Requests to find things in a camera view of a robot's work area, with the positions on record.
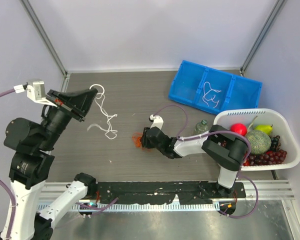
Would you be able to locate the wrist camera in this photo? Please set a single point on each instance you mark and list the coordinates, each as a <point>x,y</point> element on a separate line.
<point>35,91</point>
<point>157,121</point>

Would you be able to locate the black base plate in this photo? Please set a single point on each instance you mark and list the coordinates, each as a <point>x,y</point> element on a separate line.
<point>164,192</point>

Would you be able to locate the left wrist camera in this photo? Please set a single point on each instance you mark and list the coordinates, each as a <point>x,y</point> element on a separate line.
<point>35,91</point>

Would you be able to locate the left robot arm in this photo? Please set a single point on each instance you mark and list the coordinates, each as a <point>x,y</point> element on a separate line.
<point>31,164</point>

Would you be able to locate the cantaloupe melon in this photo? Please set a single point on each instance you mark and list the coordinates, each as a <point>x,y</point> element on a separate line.
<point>260,142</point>

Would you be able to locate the slotted cable duct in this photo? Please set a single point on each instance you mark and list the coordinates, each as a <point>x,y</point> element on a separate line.
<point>173,207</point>

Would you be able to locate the red apple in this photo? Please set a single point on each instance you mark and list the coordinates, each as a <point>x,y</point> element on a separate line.
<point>239,128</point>

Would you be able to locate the green pear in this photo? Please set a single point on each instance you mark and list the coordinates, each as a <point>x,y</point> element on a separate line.
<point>266,128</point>

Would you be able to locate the blue three-compartment bin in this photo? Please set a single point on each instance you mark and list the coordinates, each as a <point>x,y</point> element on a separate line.
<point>213,91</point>

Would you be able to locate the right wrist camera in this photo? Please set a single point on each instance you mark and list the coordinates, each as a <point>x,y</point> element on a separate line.
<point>157,121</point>

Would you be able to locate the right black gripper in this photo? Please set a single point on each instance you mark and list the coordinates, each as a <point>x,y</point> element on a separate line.
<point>146,143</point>

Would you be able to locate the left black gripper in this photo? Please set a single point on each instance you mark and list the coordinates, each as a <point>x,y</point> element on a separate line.
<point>77,102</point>

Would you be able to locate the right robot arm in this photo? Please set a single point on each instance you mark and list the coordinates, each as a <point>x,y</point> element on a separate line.
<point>227,148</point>

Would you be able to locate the dark grapes bunch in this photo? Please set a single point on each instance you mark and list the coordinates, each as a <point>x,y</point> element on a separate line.
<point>275,143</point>

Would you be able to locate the red grapes bunch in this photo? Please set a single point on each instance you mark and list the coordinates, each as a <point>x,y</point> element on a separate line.
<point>268,158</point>

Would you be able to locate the clear glass bottle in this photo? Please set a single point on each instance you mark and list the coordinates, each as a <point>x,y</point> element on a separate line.
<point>201,127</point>

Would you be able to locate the small peach fruit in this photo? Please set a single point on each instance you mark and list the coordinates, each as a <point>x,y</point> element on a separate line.
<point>246,163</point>

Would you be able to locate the white plastic basket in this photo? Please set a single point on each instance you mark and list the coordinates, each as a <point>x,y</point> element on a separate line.
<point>264,116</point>

